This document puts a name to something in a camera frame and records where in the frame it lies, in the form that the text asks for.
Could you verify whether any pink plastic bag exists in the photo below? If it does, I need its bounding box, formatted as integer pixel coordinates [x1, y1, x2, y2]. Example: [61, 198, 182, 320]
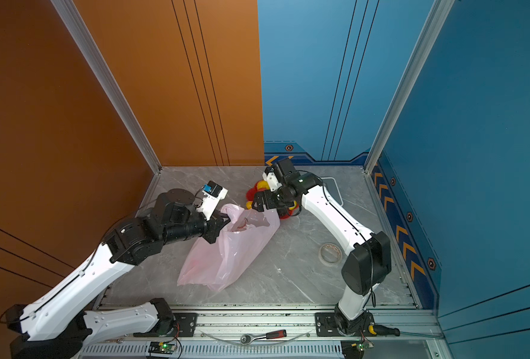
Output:
[178, 204, 280, 292]

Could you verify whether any red flower-shaped bowl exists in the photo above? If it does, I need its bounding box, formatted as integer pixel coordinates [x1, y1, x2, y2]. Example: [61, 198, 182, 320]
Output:
[246, 180, 301, 220]

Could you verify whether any aluminium corner post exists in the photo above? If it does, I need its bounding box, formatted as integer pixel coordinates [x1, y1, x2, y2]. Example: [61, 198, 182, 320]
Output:
[51, 0, 163, 175]
[363, 0, 455, 175]

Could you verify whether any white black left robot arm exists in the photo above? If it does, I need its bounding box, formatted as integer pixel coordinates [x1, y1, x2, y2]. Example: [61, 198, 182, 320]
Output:
[0, 181, 230, 358]

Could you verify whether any white tape roll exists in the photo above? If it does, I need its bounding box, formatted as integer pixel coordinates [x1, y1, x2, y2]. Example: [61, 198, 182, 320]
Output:
[318, 243, 343, 267]

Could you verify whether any white grey tissue box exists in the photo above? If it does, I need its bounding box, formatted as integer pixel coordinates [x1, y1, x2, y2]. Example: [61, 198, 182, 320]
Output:
[321, 177, 344, 206]

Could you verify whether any aluminium corner post left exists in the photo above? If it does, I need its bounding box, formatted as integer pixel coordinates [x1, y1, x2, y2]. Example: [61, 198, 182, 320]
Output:
[51, 0, 163, 175]

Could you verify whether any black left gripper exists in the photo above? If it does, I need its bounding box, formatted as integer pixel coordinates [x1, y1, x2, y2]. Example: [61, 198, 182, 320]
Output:
[163, 206, 235, 248]

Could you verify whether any red handled ratchet wrench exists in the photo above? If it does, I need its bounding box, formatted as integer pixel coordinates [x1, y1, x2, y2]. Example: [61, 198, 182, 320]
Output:
[240, 329, 287, 346]

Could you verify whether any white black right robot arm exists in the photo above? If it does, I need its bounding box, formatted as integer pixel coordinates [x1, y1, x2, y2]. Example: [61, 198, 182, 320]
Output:
[252, 167, 392, 336]

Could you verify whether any green circuit board left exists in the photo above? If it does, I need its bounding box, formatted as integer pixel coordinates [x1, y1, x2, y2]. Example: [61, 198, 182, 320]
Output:
[148, 341, 179, 357]

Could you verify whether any yellow black screwdriver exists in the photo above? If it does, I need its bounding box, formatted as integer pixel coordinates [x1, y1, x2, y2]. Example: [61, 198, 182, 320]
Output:
[368, 324, 401, 337]

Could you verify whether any circuit board right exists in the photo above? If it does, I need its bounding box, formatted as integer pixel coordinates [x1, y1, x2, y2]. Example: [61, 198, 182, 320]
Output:
[341, 341, 374, 359]

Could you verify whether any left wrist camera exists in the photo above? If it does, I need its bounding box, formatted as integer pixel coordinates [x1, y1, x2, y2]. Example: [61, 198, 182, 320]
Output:
[196, 180, 228, 221]

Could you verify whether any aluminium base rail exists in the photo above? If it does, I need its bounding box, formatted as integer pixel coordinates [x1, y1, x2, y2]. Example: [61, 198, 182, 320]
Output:
[78, 305, 452, 358]

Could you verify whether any aluminium corner post right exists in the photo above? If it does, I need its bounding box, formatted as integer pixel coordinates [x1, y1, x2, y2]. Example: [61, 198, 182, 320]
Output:
[363, 0, 455, 175]

